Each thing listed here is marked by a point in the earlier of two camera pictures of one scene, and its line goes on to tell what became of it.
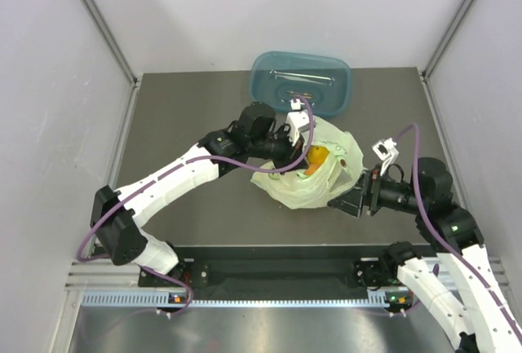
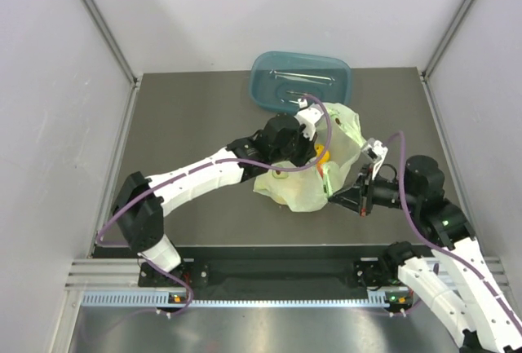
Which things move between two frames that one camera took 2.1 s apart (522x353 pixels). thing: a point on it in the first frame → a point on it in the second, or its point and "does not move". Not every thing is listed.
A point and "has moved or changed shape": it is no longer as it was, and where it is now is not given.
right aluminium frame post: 457,19 does not move
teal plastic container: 279,77 does not move
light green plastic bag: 341,167 has moved or changed shape
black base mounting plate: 277,268 does not move
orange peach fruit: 311,169 → 320,168
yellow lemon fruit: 317,154 does not move
